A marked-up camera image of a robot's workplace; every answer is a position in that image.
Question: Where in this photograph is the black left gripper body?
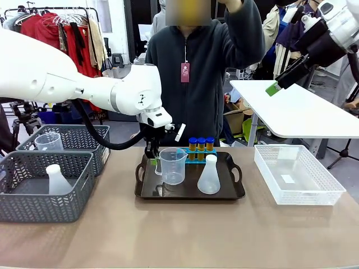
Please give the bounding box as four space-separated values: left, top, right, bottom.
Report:
144 126 167 159

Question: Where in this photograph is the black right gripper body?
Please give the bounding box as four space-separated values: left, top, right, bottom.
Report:
296 18 349 68

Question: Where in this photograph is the clear plastic measuring beaker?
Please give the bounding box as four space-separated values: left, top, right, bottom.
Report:
154 147 188 187
34 132 65 152

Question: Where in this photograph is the white plastic conical flask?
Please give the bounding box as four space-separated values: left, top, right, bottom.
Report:
45 164 73 196
197 154 221 195

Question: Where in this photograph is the person's left forearm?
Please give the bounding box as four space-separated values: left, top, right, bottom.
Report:
224 0 266 69

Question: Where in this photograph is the person's left hand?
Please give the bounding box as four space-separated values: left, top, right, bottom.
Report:
223 0 245 13

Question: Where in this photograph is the white background table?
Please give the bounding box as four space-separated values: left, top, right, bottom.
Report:
231 79 359 149

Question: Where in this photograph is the blue test tube rack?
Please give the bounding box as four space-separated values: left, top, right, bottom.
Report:
179 147 218 165

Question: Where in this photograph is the black serving tray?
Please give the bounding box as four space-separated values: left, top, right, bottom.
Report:
134 151 246 201

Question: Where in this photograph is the grey plastic basket with label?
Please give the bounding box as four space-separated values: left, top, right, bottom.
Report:
16 124 111 178

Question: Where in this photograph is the person in dark fleece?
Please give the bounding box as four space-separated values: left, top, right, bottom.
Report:
145 0 266 147

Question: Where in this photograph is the lime green chair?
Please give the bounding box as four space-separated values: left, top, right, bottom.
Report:
232 118 265 138

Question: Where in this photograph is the cardboard box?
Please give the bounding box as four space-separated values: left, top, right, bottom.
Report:
224 103 254 136

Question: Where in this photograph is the maroon hang tag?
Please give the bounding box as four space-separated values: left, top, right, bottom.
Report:
180 62 191 84

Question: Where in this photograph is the grey step stool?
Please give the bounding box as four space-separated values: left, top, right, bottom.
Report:
111 52 125 68

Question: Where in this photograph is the black tripod stand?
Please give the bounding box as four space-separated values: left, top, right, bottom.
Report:
326 138 359 170

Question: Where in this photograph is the red long dress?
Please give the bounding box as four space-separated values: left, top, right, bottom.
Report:
63 24 102 113

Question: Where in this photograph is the beige hanging garment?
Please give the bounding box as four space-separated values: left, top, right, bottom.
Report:
87 17 109 71

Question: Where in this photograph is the white plastic basket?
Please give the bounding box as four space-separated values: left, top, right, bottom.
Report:
254 144 347 206

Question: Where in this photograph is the large grey plastic basket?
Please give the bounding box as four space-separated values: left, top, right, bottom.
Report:
0 151 96 224

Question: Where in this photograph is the black hanging scarf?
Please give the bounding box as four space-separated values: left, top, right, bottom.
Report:
69 21 86 67

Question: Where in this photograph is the black clothes rack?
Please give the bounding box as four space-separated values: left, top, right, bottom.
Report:
3 6 104 124

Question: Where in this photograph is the red hooded garment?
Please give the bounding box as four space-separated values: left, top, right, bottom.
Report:
20 12 62 52

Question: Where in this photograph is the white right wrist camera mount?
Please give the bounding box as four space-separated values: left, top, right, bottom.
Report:
282 4 322 31

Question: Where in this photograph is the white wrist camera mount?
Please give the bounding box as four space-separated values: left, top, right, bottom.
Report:
282 4 322 31
164 122 187 142

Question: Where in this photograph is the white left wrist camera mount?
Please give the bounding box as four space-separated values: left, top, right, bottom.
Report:
164 122 187 142

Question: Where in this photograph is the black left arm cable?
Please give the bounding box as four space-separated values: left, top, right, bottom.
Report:
71 99 150 150

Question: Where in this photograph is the black camera tripod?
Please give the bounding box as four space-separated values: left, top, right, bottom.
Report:
9 101 43 141

